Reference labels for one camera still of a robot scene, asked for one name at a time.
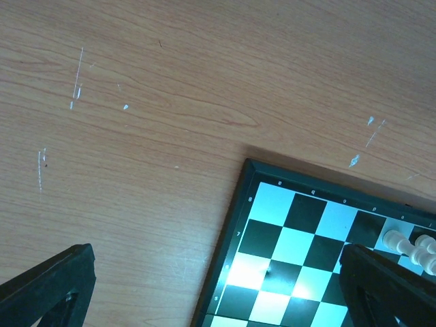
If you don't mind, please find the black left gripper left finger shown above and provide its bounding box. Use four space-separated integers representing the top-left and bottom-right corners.
1 243 96 326

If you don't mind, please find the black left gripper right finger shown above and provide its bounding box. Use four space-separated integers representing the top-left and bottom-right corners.
339 244 435 326

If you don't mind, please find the white chess piece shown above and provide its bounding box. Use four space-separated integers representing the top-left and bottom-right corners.
382 230 435 276
415 234 436 254

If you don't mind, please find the black white chessboard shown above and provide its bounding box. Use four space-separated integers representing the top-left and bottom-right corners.
192 159 435 326

